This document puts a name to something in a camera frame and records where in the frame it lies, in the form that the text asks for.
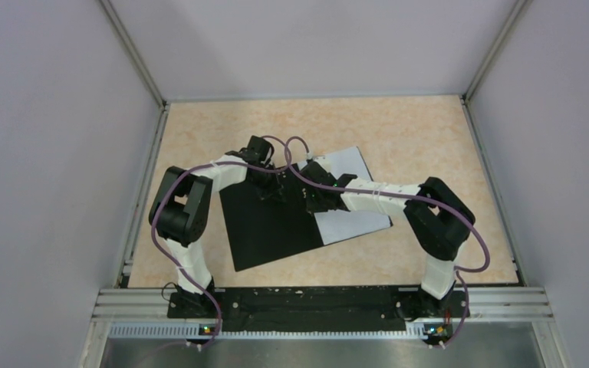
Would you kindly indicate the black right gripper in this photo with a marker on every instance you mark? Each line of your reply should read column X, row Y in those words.
column 313, row 208

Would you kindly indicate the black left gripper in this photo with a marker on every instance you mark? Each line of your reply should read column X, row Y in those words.
column 273, row 192

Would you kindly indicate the white paper stack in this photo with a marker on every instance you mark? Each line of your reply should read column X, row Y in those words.
column 337, row 225

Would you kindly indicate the black file folder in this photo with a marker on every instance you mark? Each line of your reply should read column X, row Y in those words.
column 263, row 231

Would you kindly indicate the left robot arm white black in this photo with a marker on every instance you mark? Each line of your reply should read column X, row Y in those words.
column 180, row 210

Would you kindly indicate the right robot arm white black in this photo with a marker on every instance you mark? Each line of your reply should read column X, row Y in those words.
column 439, row 219

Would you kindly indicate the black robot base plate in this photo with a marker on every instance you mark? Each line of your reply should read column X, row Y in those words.
column 319, row 309

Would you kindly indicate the aluminium frame rail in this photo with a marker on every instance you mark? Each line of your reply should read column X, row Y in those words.
column 142, row 312

